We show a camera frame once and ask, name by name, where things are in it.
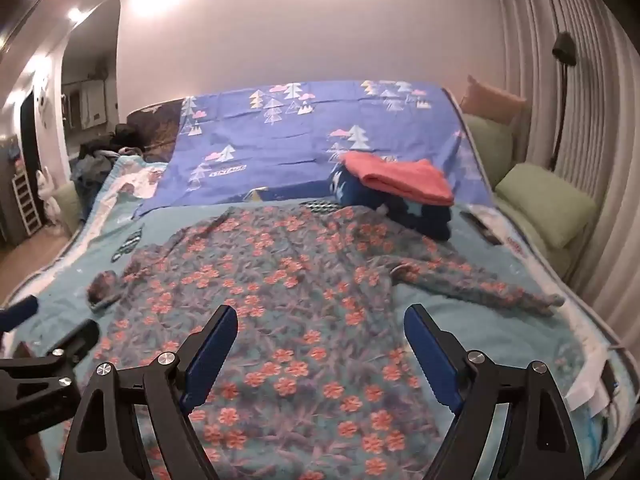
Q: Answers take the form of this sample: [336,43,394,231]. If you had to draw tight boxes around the pleated light curtain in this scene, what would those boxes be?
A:
[495,0,640,311]

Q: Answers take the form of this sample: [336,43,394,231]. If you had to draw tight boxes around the dark patterned blanket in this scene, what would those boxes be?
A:
[126,99,183,163]

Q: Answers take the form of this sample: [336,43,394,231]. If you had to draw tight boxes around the folded navy printed garment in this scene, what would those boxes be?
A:
[327,165,453,241]

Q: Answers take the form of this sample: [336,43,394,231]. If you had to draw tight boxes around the peach pillow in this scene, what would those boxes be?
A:
[459,75,528,128]

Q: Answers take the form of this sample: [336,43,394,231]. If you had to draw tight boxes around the pile of dark clothes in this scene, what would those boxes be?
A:
[70,125,146,196]

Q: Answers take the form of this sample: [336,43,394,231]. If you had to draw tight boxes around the white plush toy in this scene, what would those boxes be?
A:
[35,165,61,223]

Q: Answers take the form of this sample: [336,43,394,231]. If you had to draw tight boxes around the folded coral garment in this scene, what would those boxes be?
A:
[339,152,455,207]

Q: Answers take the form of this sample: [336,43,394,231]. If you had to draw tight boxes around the blue tree-print sheet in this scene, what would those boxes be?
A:
[132,79,493,221]

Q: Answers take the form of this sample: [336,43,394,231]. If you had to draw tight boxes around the floral grey-orange garment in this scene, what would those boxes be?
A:
[86,205,566,480]

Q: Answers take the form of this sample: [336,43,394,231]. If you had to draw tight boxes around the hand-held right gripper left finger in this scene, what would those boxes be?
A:
[59,304,239,480]

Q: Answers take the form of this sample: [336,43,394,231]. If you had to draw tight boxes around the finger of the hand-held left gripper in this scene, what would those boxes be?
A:
[30,319,100,366]
[0,295,40,333]

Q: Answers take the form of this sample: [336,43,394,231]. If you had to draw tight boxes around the teal printed blanket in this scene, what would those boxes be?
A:
[0,152,626,480]

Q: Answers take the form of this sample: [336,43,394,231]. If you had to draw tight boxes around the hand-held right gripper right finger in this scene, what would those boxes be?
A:
[403,303,585,480]

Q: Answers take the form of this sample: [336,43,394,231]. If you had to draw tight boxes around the black floor lamp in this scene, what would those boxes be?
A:
[549,31,577,171]

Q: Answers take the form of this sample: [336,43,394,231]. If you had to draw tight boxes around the white ladder rack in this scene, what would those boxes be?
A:
[11,170,42,236]

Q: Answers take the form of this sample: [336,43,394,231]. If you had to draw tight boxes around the green pillow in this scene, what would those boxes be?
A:
[462,112,516,188]
[495,162,598,250]

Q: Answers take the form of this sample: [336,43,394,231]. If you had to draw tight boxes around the small green cushion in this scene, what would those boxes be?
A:
[52,182,83,236]

